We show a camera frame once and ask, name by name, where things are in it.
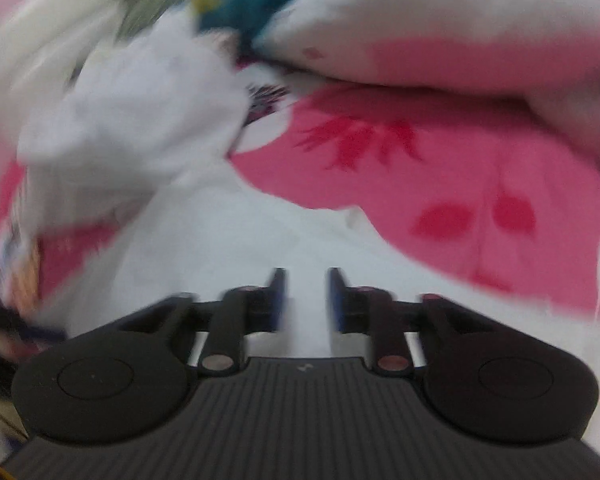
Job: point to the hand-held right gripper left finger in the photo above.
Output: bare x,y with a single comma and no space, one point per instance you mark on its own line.
277,300

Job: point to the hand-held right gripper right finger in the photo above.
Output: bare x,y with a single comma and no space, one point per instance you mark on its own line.
336,300

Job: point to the white printed t-shirt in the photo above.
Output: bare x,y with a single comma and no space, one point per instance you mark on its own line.
205,240

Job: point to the person's left forearm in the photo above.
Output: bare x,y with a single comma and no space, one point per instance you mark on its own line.
55,30

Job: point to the pink floral blanket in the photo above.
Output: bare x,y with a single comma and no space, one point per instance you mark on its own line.
430,170

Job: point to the pink printed garment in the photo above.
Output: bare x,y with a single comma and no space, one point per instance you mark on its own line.
65,255

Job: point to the pink and white pillow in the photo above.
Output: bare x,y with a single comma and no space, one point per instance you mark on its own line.
430,20

